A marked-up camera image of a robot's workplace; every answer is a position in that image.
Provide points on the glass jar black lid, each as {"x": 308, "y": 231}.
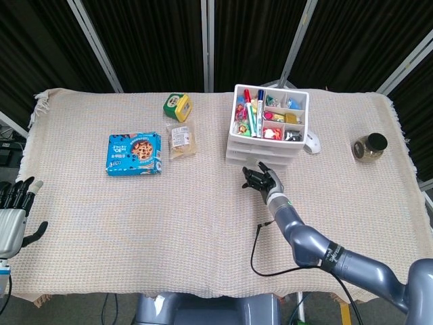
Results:
{"x": 370, "y": 147}

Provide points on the white desktop drawer organizer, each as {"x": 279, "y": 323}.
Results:
{"x": 267, "y": 140}

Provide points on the clear snack packet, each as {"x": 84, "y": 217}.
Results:
{"x": 181, "y": 140}

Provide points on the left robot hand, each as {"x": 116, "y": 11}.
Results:
{"x": 11, "y": 223}

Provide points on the brass padlock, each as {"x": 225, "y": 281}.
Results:
{"x": 292, "y": 118}

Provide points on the red marker pen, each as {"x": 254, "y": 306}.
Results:
{"x": 247, "y": 94}

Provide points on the beige woven tablecloth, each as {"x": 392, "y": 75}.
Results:
{"x": 186, "y": 220}

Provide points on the green and yellow tin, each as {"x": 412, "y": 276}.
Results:
{"x": 176, "y": 106}

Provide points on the grey robot torso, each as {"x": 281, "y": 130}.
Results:
{"x": 220, "y": 311}

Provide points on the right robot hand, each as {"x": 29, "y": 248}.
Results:
{"x": 270, "y": 184}

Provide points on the green marker pen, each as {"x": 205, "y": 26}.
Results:
{"x": 252, "y": 120}

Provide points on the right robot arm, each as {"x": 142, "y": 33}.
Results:
{"x": 304, "y": 233}

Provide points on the white computer mouse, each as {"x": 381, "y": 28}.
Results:
{"x": 312, "y": 144}

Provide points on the blue cookie box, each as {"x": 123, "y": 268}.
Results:
{"x": 133, "y": 154}

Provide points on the blue marker pen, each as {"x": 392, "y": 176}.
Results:
{"x": 260, "y": 111}

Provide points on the grey metal screen post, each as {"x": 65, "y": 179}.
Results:
{"x": 96, "y": 47}
{"x": 207, "y": 44}
{"x": 406, "y": 64}
{"x": 297, "y": 40}

